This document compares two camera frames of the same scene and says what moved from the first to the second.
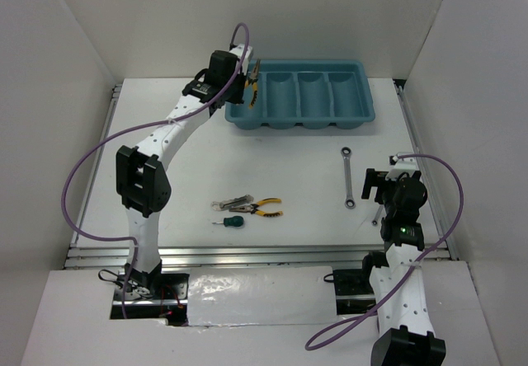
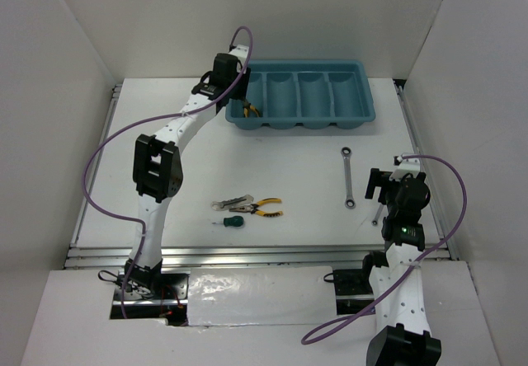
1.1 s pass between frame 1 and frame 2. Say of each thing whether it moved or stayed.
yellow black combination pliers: stayed
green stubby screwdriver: stayed
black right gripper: stayed
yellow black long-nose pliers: moved
